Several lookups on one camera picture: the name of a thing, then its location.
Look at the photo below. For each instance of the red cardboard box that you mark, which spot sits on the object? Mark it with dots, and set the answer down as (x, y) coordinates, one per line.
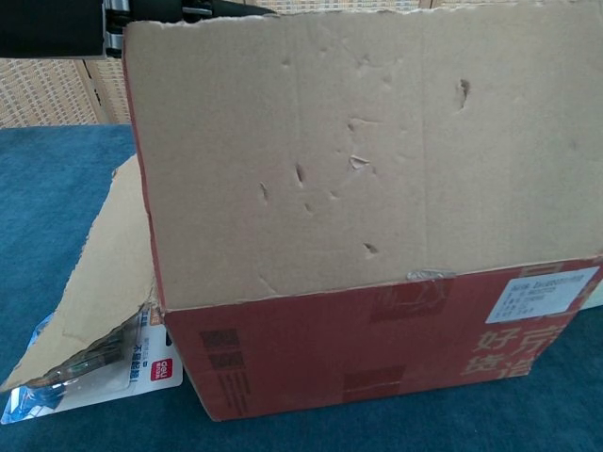
(330, 141)

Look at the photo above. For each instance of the correction tape blister pack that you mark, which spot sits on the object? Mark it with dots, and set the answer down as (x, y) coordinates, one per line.
(155, 372)

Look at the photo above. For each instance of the blue felt table cover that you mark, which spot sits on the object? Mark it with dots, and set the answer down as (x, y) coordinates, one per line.
(56, 212)

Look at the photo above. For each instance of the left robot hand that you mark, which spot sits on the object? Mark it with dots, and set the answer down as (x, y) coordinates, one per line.
(47, 28)

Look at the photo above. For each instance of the woven rattan folding screen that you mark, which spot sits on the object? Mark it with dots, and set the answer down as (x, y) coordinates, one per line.
(47, 94)

